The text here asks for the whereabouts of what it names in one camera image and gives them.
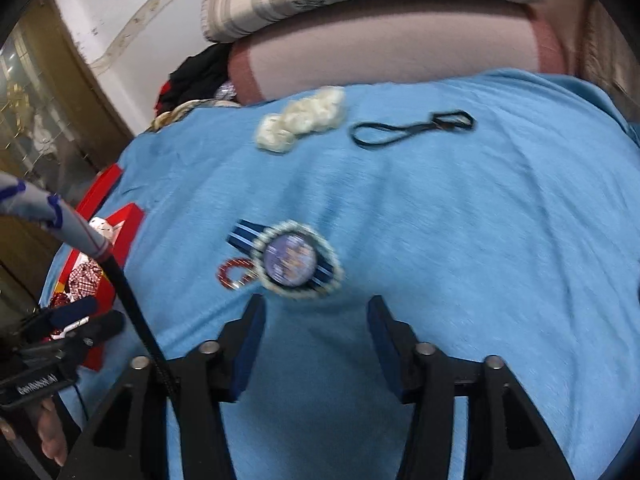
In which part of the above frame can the red plaid scrunchie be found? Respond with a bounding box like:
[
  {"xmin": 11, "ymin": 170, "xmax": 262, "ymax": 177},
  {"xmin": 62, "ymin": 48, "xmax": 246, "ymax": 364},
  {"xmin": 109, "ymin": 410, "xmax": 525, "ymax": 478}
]
[{"xmin": 67, "ymin": 259, "xmax": 109, "ymax": 302}]

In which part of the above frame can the wooden glass door cabinet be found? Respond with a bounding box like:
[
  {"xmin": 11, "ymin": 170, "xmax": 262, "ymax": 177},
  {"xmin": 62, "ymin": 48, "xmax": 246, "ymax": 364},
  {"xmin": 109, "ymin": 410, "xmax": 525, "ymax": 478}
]
[{"xmin": 0, "ymin": 0, "xmax": 137, "ymax": 281}]

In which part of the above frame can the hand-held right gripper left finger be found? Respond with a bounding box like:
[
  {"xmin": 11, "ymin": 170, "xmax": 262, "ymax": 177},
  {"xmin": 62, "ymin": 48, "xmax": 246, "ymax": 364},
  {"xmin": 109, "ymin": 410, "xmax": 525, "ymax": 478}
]
[{"xmin": 57, "ymin": 293, "xmax": 267, "ymax": 480}]

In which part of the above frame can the black cable with grey sleeve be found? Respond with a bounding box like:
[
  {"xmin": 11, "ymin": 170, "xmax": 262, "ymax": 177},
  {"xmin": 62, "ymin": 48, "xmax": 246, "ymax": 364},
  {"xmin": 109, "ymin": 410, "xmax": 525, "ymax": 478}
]
[{"xmin": 0, "ymin": 170, "xmax": 182, "ymax": 402}]

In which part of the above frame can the cream scrunchie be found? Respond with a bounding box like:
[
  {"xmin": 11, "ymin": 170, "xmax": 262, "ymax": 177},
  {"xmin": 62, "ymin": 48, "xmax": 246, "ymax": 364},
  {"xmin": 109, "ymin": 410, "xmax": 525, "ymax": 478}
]
[{"xmin": 255, "ymin": 86, "xmax": 347, "ymax": 155}]

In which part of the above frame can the white bead bracelet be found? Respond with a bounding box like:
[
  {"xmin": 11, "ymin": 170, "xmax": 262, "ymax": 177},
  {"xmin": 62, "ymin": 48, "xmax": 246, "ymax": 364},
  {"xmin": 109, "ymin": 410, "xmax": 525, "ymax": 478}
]
[{"xmin": 249, "ymin": 219, "xmax": 347, "ymax": 302}]

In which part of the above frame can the dark clothes pile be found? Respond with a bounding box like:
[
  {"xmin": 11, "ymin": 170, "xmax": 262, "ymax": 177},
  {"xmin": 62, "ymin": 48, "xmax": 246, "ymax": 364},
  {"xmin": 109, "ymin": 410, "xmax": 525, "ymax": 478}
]
[{"xmin": 155, "ymin": 42, "xmax": 236, "ymax": 111}]

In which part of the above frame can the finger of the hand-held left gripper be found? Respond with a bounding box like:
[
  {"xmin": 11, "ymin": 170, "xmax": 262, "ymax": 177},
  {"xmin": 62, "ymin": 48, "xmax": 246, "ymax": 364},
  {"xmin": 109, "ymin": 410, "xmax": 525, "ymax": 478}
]
[
  {"xmin": 47, "ymin": 310, "xmax": 126, "ymax": 358},
  {"xmin": 22, "ymin": 295, "xmax": 99, "ymax": 342}
]

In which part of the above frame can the pink sofa cushion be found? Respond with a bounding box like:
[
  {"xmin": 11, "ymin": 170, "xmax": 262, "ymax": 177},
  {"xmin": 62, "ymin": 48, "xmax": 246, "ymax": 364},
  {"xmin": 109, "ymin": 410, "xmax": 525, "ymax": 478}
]
[{"xmin": 227, "ymin": 0, "xmax": 569, "ymax": 107}]

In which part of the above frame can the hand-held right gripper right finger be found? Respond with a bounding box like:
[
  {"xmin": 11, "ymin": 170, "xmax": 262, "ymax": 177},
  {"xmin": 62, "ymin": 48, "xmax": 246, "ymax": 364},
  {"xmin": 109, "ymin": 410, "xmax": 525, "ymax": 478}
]
[{"xmin": 367, "ymin": 294, "xmax": 576, "ymax": 480}]

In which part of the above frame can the red box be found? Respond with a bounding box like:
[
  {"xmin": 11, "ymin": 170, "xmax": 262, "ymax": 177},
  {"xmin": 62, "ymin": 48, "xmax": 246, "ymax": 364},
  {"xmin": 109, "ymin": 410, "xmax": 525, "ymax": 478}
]
[{"xmin": 47, "ymin": 164, "xmax": 147, "ymax": 372}]

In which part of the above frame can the red bead bracelet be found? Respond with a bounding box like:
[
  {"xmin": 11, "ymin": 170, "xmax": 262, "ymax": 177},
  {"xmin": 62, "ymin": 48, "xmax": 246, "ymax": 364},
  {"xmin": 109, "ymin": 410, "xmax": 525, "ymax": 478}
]
[{"xmin": 216, "ymin": 256, "xmax": 262, "ymax": 291}]

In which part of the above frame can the beige patterned cloth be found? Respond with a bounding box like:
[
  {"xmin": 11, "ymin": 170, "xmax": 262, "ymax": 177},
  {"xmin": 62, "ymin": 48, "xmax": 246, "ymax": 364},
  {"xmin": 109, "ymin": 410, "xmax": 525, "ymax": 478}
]
[{"xmin": 147, "ymin": 99, "xmax": 242, "ymax": 134}]

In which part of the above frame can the person's left hand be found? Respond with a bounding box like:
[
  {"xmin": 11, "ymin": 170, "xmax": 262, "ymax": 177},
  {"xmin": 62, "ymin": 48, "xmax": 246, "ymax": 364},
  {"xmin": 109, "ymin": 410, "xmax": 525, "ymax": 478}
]
[{"xmin": 0, "ymin": 397, "xmax": 69, "ymax": 469}]

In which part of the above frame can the blue blanket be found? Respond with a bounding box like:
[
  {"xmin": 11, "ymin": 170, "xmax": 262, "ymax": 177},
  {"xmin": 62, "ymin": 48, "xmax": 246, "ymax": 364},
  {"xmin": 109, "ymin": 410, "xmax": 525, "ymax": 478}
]
[{"xmin": 40, "ymin": 67, "xmax": 640, "ymax": 480}]

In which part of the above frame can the black elastic cord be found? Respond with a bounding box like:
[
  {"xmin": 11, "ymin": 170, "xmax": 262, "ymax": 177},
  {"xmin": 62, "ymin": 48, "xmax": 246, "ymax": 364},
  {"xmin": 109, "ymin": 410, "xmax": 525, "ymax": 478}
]
[{"xmin": 349, "ymin": 109, "xmax": 477, "ymax": 151}]

